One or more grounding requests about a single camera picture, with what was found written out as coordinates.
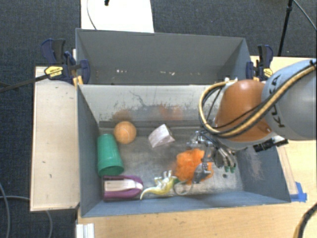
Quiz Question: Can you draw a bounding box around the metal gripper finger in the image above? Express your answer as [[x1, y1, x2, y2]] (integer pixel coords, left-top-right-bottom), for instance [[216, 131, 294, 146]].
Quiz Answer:
[[187, 131, 208, 150], [194, 162, 212, 184]]

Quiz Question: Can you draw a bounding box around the orange fluffy cloth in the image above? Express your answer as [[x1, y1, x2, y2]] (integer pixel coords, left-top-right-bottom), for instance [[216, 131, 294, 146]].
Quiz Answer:
[[175, 148, 214, 185]]

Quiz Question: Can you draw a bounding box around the clear round glass thing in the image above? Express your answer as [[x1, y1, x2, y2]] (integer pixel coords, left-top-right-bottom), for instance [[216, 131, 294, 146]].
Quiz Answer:
[[172, 179, 194, 196]]

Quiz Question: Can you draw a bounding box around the pale pink wedge block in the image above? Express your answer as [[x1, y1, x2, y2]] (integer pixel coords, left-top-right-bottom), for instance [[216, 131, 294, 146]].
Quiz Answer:
[[148, 123, 175, 148]]

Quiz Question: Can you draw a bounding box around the yellow toy dinosaur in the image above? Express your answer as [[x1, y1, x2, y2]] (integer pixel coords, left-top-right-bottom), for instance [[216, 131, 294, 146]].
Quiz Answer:
[[139, 170, 178, 200]]

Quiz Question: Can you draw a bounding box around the orange ball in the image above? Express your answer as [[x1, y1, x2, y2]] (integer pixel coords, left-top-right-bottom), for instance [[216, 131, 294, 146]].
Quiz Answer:
[[113, 120, 137, 144]]

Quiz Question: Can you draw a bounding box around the purple and white stapler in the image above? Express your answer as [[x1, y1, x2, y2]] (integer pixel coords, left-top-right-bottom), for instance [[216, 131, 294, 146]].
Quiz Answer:
[[102, 175, 144, 201]]

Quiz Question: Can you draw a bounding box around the green plastic cup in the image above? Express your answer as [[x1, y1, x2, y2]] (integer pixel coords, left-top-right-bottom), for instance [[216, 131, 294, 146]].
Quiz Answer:
[[96, 133, 125, 178]]

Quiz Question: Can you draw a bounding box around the grey metal bin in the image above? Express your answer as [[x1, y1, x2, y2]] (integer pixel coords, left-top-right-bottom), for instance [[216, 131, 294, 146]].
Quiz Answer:
[[75, 28, 292, 218]]

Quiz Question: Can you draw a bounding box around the pale wood board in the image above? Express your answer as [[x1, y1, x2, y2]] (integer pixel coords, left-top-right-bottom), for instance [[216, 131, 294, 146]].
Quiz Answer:
[[29, 65, 81, 212]]

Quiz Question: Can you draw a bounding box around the black cylinder on white bracket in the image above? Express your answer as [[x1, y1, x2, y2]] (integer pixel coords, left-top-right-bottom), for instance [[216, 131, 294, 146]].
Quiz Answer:
[[253, 136, 289, 153]]

